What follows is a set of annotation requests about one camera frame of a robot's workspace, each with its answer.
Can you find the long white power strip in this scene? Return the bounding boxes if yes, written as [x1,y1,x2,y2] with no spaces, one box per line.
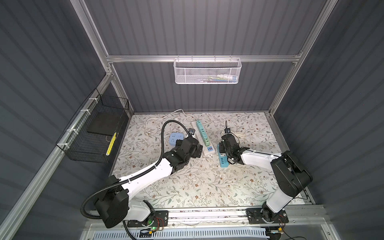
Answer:
[191,120,216,157]

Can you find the teal power strip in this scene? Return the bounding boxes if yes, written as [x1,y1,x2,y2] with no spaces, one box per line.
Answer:
[217,143,229,168]

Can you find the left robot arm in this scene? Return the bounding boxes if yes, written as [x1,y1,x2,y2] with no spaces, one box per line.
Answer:
[95,137,203,229]

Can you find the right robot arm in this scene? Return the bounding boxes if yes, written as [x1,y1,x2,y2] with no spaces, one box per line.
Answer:
[219,134,313,222]

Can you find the blue square power socket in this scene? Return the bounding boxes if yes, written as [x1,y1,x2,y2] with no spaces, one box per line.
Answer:
[169,133,185,147]

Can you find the items in white basket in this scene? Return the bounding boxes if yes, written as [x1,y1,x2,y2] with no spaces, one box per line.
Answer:
[199,74,238,84]

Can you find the white vented cover strip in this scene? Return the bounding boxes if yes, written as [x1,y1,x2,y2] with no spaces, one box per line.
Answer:
[92,227,271,240]

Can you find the white power strip cable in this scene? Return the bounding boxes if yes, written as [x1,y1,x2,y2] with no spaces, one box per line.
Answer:
[145,108,196,136]

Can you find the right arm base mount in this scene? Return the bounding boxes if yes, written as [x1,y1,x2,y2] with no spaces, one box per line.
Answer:
[246,208,289,224]

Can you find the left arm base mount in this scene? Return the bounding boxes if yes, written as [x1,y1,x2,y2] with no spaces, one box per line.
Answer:
[127,211,169,228]

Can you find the white wire mesh basket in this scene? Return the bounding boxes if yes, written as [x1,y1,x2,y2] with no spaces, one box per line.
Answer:
[173,58,242,85]

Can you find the black wire basket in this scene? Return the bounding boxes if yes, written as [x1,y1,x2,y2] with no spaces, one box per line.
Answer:
[56,90,130,164]

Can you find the black corrugated cable hose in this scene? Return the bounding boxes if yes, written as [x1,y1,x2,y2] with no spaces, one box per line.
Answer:
[80,119,191,240]

